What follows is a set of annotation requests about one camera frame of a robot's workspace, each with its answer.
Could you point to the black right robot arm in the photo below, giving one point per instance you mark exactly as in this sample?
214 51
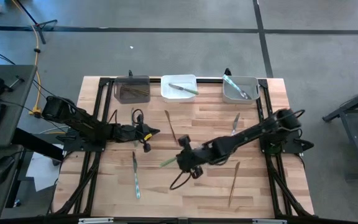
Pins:
244 137

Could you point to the black tripod stand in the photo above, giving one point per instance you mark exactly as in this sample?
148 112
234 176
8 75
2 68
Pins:
40 26

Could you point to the black metal bar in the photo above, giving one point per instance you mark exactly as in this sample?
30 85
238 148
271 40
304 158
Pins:
36 143

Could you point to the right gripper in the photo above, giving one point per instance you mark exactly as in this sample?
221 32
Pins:
191 157

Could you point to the dark transparent bin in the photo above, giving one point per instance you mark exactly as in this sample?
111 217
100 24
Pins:
132 99

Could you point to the wooden chopstick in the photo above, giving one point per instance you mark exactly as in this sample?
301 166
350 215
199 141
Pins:
232 189

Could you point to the black frame clamp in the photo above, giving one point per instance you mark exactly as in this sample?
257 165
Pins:
227 72
130 73

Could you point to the black aluminium table frame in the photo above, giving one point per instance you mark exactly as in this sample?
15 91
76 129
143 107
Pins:
208 80

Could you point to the grey plastic bin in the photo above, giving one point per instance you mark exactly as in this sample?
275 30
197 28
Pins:
253 84

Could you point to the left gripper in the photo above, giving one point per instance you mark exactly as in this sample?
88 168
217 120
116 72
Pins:
129 132

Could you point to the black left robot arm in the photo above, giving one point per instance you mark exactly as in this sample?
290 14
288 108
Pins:
82 119

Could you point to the black computer mouse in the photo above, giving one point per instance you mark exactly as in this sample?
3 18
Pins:
2 169

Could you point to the silver metal bracket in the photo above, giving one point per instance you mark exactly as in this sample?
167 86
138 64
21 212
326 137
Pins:
95 221
269 221

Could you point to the white plastic bin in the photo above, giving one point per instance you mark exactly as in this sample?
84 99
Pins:
179 98

